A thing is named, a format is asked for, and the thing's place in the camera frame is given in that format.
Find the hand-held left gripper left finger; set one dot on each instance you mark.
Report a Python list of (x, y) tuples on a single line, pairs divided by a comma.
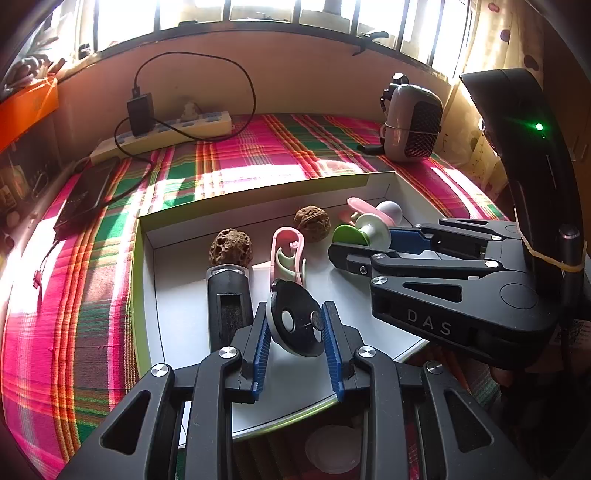
[(261, 355)]

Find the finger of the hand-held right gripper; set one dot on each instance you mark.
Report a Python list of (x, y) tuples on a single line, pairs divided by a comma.
[(351, 258), (408, 241)]

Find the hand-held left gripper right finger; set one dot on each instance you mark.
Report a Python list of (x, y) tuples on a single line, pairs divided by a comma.
[(334, 355)]

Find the green and white spool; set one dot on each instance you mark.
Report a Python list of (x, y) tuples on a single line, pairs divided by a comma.
[(351, 234)]

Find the white mushroom-shaped knob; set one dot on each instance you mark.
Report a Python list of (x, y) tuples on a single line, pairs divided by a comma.
[(390, 212)]

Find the black round disc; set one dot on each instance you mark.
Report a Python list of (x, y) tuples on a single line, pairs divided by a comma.
[(295, 337)]

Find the black rectangular device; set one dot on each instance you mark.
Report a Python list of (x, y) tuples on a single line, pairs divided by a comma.
[(228, 318)]

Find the large smooth walnut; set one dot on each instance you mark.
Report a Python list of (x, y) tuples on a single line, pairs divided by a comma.
[(313, 221)]

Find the pink white spool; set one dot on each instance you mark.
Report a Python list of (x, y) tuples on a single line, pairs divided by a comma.
[(358, 204)]

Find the pink loop clip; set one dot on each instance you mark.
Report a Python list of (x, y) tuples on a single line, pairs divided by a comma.
[(290, 267)]

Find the shallow white cardboard box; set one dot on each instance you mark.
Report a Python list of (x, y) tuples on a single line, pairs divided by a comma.
[(184, 286)]

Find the small rough walnut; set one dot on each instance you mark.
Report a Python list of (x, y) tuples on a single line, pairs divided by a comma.
[(231, 247)]

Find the person's right hand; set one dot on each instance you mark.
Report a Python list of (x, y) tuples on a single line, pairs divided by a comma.
[(503, 377)]

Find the yellow rubber band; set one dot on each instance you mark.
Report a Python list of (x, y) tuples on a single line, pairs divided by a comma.
[(549, 262)]

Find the white round lid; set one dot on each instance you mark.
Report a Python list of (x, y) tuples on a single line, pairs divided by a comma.
[(332, 450)]

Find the purple cylinder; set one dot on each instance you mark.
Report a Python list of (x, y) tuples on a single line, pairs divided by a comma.
[(570, 249)]

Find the small beige fan heater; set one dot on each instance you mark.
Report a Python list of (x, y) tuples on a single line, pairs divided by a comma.
[(397, 134)]

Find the plaid pink green blanket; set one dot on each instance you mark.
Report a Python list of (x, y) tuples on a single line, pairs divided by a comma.
[(69, 323)]

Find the cream power strip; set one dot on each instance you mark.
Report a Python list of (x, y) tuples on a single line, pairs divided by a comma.
[(207, 122)]

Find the small white plug adapter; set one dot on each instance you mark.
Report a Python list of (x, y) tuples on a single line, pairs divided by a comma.
[(190, 110)]

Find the cream dotted curtain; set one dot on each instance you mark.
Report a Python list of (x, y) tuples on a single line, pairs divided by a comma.
[(512, 41)]

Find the black smartphone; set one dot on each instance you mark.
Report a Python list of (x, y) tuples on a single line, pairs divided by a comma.
[(87, 189)]

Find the black charger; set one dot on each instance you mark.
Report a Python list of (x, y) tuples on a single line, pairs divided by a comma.
[(140, 115)]

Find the window with dark bars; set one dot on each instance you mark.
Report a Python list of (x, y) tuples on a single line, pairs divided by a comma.
[(258, 9)]

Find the glass cabinet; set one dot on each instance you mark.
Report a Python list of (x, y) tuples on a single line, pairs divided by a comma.
[(23, 184)]

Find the orange box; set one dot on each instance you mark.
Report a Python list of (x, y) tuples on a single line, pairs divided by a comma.
[(27, 110)]

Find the plastic bag clutter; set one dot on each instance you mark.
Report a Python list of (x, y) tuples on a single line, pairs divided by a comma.
[(27, 67)]

